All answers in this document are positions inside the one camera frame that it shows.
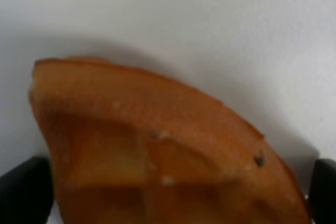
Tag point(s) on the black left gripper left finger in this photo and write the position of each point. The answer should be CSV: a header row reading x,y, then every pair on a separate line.
x,y
27,193

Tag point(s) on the brown waffle slice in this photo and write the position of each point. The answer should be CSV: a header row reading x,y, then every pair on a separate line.
x,y
130,146

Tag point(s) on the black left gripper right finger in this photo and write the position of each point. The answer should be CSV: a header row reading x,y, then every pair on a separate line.
x,y
322,191

